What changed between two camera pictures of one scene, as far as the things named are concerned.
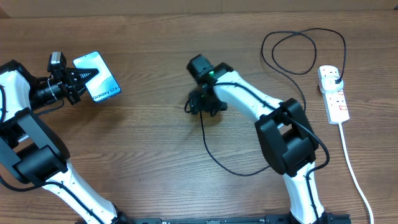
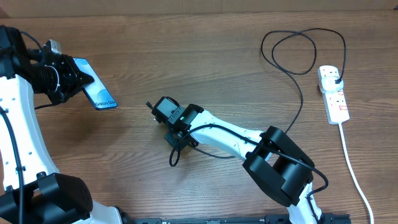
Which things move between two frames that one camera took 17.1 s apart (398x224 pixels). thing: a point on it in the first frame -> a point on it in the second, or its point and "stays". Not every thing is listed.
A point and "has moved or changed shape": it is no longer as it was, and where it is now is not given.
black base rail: x=278 y=219 stays
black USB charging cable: x=268 y=167 -> x=273 y=65
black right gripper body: x=201 y=103 -> x=181 y=144
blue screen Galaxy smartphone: x=102 y=85 has moved or changed shape
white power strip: x=335 y=102 stays
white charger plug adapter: x=329 y=84 stays
